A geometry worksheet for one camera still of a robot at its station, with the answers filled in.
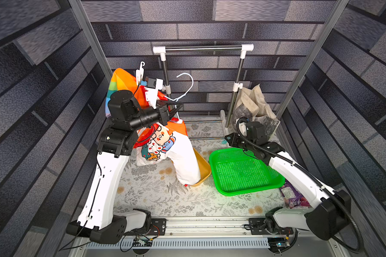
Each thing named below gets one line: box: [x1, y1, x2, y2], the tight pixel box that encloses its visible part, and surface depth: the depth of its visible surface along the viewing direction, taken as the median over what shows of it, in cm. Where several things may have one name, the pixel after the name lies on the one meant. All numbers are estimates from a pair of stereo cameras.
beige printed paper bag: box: [232, 84, 281, 140], surface depth 97 cm
